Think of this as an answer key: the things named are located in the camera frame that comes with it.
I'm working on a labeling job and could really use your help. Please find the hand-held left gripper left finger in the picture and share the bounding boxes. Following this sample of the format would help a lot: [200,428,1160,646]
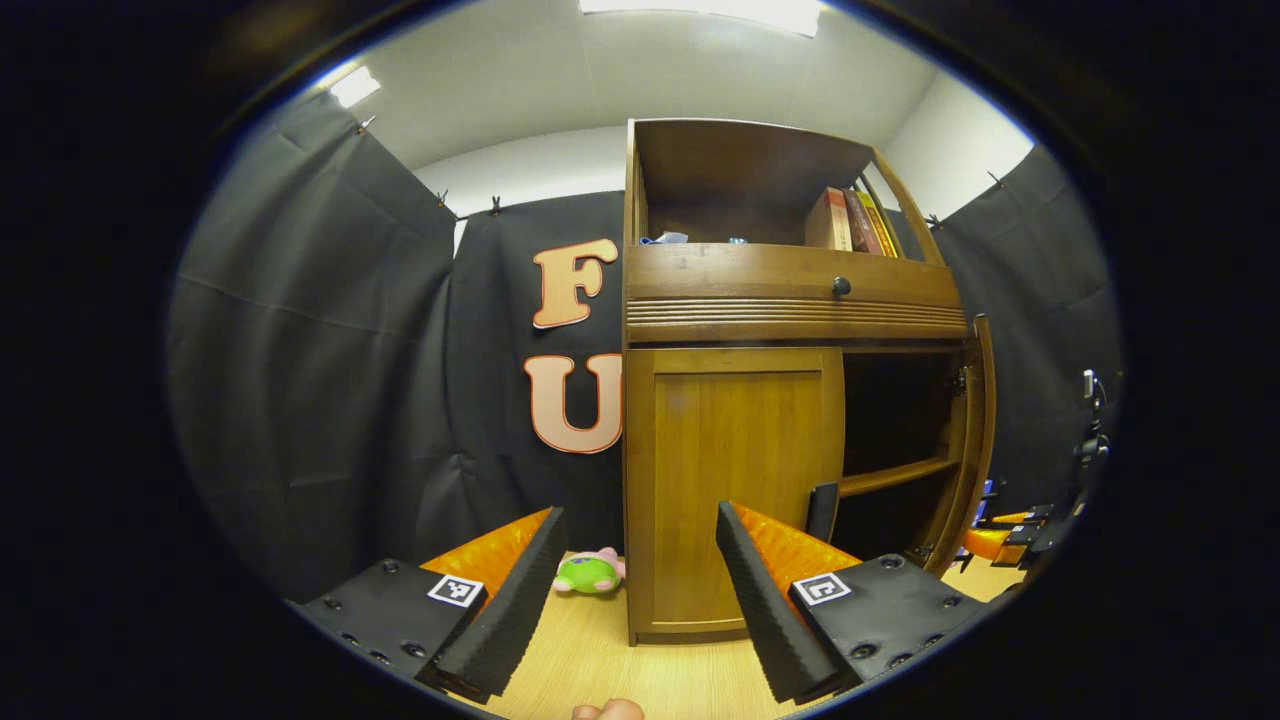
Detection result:
[285,505,569,706]

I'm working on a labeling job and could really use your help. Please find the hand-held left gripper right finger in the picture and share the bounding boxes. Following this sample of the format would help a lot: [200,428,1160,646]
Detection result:
[715,500,1016,706]

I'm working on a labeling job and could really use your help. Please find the wooden shoe cabinet door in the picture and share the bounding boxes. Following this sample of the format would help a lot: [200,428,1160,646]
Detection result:
[625,347,846,641]
[925,315,999,576]

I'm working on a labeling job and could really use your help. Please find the wooden double-door shoe cabinet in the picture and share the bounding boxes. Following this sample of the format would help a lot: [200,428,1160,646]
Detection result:
[622,118,999,646]

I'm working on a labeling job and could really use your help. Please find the green and pink plush toy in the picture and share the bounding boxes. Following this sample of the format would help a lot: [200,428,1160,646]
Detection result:
[552,547,627,597]

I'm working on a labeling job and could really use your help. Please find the wooden inner shelf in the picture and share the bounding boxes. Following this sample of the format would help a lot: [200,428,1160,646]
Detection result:
[838,457,959,499]

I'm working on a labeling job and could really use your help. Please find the yellow book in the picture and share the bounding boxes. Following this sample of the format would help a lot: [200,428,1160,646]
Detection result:
[860,190,901,259]

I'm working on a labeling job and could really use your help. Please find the reddish brown book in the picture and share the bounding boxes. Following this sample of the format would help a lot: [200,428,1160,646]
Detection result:
[845,189,886,256]

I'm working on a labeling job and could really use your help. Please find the wooden drawer front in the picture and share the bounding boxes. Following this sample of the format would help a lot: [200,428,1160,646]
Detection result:
[625,243,969,346]

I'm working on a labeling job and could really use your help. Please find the black backdrop cloth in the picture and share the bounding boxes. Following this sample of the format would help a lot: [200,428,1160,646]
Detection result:
[165,90,1126,606]

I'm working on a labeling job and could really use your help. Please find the tan book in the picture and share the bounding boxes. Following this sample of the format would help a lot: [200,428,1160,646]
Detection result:
[805,187,853,251]

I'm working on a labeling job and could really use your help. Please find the small ceiling light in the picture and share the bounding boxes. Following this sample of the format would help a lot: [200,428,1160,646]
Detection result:
[330,65,383,109]

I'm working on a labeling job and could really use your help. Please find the long ceiling light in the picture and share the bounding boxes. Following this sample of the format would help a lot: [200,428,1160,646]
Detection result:
[580,0,826,39]

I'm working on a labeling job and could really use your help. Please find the black door handle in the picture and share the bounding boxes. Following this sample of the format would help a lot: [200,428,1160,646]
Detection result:
[806,482,841,544]

